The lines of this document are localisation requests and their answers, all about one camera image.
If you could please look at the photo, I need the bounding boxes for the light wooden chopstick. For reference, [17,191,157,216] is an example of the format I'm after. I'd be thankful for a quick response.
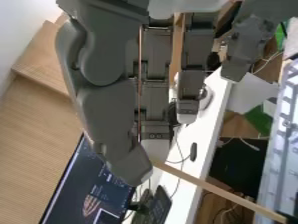
[152,159,289,224]

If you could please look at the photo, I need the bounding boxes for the black computer mouse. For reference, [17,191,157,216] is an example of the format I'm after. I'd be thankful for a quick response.
[189,142,199,163]

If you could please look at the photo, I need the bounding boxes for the white desk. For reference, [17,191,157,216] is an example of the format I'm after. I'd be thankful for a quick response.
[144,65,235,224]

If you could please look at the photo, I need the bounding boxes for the black computer monitor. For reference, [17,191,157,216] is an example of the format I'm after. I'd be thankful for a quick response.
[38,132,136,224]

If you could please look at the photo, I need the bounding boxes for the clear box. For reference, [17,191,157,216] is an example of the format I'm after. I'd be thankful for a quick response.
[258,56,298,224]

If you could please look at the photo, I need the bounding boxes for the black keyboard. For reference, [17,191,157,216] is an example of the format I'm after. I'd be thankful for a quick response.
[132,184,173,224]

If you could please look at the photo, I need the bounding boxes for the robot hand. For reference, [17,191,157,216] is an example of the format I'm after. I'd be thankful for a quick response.
[54,0,298,188]

